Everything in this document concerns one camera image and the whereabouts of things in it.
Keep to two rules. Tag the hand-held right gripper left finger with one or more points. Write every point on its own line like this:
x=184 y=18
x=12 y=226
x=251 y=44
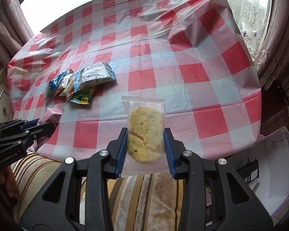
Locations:
x=120 y=149

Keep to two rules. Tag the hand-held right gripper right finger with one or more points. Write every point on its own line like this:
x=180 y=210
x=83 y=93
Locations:
x=169 y=149

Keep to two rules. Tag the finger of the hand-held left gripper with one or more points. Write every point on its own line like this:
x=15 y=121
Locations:
x=42 y=128
x=30 y=123

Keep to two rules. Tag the pink snack packet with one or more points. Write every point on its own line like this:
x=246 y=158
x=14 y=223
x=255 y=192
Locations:
x=51 y=114

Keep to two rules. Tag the clear yellow cookie packet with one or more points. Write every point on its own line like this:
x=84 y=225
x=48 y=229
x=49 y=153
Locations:
x=144 y=130

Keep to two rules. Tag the blue white snack packet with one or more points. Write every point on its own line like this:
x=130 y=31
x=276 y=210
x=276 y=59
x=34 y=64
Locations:
x=54 y=85

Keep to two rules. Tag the orange white snack packet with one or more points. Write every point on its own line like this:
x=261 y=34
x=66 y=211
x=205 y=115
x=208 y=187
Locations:
x=68 y=84

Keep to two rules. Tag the green snack packet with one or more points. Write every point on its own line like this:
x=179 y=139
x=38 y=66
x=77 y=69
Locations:
x=84 y=95

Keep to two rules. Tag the grey blue-edged snack packet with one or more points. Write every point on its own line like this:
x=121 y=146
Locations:
x=96 y=74

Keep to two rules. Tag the black boxy snack packet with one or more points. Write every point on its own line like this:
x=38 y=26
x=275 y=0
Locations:
x=249 y=170

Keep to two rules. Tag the white cardboard box purple rim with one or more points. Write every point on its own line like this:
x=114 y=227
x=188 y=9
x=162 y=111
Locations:
x=274 y=154

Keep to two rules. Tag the person's left hand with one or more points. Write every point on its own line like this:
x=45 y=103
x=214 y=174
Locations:
x=3 y=181

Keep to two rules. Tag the white nightstand with drawers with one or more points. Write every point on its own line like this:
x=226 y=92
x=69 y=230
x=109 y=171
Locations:
x=2 y=96

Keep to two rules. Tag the striped fringed blanket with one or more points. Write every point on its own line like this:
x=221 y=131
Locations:
x=144 y=202

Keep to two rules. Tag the red white checked tablecloth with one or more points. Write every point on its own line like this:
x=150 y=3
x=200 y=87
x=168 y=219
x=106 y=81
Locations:
x=195 y=77

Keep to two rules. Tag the pinkish brown patterned curtain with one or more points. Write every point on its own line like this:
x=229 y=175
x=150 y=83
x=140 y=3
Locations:
x=281 y=53
x=7 y=24

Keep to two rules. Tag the white lace curtain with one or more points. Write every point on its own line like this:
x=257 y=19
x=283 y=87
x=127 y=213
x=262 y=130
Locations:
x=252 y=16

